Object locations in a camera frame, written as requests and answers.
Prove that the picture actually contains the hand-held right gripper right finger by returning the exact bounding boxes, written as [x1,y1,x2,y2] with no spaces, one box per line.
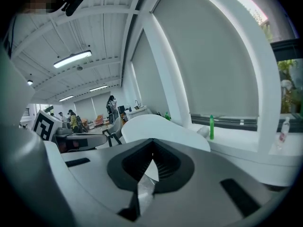
[138,138,292,227]

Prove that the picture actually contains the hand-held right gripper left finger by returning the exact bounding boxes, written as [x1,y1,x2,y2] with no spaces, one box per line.
[44,138,154,227]

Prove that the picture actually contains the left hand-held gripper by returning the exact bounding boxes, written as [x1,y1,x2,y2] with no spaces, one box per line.
[32,109,112,153]

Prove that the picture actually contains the white chair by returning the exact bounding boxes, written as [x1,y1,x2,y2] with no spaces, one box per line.
[102,116,124,148]

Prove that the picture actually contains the white window ledge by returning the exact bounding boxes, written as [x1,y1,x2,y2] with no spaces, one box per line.
[189,123,303,188]

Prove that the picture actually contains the white crumpled cloth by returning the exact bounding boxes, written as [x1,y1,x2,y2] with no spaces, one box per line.
[196,126,211,140]

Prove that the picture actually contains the green detergent bottle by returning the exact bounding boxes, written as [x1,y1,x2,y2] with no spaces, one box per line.
[209,114,216,140]

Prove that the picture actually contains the clear plastic water bottle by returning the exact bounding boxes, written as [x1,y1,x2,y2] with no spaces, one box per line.
[274,116,291,151]

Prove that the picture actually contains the narrow grey roller blind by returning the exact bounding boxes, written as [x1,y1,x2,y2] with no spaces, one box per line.
[131,29,169,115]

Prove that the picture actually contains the wide grey roller blind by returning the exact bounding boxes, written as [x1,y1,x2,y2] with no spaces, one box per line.
[152,0,259,121]

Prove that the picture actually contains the black head-worn camera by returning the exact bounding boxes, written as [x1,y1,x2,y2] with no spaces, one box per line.
[61,0,85,17]

